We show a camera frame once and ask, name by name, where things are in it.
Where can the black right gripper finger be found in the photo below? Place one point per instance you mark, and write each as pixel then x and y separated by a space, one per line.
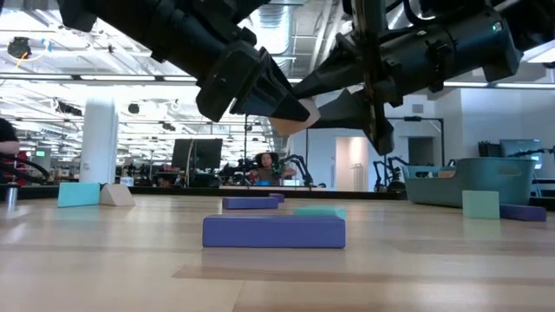
pixel 338 78
pixel 347 112

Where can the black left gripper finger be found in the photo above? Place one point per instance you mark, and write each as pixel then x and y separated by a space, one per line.
pixel 273 78
pixel 277 108

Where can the blue rectangular block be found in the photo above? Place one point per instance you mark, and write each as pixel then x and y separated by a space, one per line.
pixel 273 232
pixel 522 212
pixel 278 197
pixel 250 203

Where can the teal block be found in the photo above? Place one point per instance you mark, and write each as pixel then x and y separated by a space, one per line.
pixel 321 211
pixel 480 204
pixel 79 195

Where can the plain wooden block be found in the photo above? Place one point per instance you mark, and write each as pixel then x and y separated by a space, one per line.
pixel 446 174

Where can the wooden triangle block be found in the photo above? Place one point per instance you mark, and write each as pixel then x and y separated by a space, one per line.
pixel 116 196

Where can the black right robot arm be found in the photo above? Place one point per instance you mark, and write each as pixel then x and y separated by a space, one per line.
pixel 477 39

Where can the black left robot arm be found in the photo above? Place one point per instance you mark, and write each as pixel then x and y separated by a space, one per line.
pixel 152 26

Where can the black background robot arm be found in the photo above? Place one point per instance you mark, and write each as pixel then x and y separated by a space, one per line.
pixel 395 171
pixel 378 175
pixel 301 167
pixel 238 169

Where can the white door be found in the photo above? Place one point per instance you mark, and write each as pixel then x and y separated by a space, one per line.
pixel 351 164

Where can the person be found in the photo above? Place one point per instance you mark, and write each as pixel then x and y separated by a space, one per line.
pixel 266 167
pixel 6 138

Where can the black monitor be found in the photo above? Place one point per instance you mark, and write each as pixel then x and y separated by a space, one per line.
pixel 197 154

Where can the black background equipment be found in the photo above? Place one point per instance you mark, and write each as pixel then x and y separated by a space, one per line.
pixel 489 149

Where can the grey background monitor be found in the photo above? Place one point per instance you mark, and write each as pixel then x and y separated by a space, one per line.
pixel 520 147

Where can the teal plastic bin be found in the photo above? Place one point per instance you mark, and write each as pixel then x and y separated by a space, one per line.
pixel 485 182

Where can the white bucket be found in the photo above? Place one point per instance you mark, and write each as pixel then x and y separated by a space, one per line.
pixel 126 181

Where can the white column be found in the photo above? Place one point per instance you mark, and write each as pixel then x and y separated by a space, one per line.
pixel 99 143

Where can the green exit sign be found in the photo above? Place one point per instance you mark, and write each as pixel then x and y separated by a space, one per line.
pixel 40 153

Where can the black ceiling device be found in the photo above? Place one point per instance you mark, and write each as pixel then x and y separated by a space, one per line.
pixel 19 47

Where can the silver metal cylinder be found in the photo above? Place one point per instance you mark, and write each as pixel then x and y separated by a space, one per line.
pixel 11 197

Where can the black table frame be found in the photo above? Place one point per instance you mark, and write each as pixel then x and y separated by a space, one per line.
pixel 173 190

